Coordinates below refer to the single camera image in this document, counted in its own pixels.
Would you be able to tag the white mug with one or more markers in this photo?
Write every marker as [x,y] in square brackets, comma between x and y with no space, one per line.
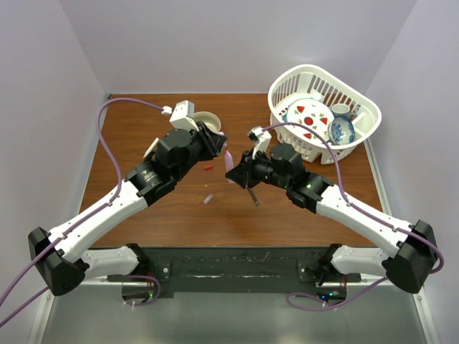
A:
[341,109]

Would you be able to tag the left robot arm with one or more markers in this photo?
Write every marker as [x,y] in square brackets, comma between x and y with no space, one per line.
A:
[63,255]

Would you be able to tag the blue floral bowl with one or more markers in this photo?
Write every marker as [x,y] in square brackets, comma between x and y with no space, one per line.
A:
[341,131]

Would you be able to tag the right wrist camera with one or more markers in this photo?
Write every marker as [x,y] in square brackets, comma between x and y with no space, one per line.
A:
[261,139]

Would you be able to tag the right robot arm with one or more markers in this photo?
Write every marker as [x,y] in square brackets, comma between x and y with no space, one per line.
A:
[402,252]

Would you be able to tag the green pen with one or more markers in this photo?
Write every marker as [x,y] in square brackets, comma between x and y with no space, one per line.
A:
[253,196]

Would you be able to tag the clear pen cap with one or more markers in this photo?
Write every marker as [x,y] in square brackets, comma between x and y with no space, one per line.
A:
[208,199]

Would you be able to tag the pink highlighter pen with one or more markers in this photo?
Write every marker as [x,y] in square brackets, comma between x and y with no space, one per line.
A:
[228,160]

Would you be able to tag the white plastic dish rack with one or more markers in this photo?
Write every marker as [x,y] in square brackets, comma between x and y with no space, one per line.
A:
[309,95]

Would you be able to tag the beige ceramic bowl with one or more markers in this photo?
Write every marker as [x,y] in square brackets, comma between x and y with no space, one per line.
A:
[209,119]

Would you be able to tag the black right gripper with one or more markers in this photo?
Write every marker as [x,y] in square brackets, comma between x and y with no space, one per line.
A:
[243,173]

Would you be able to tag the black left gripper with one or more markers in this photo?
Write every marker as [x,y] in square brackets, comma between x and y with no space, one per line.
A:
[212,142]

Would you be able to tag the watermelon pattern plate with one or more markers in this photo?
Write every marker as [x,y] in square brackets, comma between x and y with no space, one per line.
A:
[311,113]

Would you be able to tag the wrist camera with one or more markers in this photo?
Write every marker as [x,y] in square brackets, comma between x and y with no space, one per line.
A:
[261,139]
[182,116]

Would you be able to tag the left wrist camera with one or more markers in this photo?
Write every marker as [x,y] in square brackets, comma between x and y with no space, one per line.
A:
[182,116]

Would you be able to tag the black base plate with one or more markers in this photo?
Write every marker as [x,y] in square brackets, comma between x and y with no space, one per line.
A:
[238,269]

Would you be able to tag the white red marker pen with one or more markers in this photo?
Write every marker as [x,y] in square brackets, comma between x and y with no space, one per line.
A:
[151,147]

